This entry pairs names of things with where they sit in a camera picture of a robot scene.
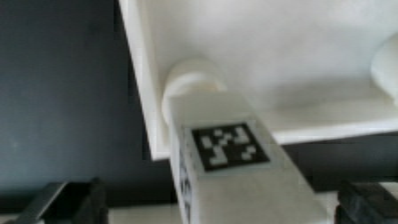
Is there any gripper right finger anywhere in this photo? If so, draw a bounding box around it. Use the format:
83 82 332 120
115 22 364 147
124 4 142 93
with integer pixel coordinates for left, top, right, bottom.
334 181 398 224

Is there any white square tabletop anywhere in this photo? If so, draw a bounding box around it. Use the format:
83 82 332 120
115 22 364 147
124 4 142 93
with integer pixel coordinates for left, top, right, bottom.
119 0 398 160

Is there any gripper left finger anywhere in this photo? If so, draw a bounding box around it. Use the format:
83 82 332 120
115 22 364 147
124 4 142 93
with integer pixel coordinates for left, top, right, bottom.
7 178 110 224

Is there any white table leg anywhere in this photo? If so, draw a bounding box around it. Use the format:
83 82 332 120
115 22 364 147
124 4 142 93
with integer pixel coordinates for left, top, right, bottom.
161 60 329 224

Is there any white L-shaped fence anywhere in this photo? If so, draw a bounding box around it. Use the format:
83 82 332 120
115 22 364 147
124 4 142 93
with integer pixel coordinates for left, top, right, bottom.
0 191 398 224

